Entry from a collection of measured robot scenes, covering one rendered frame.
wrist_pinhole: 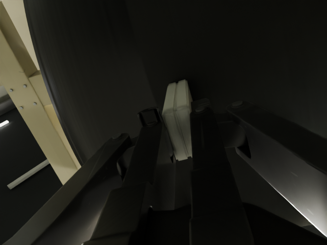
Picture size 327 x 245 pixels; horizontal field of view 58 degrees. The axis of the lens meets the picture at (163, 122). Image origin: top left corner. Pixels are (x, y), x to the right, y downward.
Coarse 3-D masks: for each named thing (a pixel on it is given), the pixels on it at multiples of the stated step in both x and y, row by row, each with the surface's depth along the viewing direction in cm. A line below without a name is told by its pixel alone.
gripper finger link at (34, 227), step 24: (120, 144) 14; (96, 168) 12; (72, 192) 11; (96, 192) 12; (48, 216) 10; (72, 216) 10; (96, 216) 12; (24, 240) 9; (48, 240) 9; (72, 240) 10
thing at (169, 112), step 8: (168, 88) 21; (176, 88) 20; (168, 96) 19; (176, 96) 19; (168, 104) 17; (168, 112) 16; (168, 120) 16; (176, 120) 16; (168, 128) 16; (176, 128) 16; (176, 136) 16; (176, 144) 16; (184, 144) 16; (176, 152) 16; (184, 152) 16
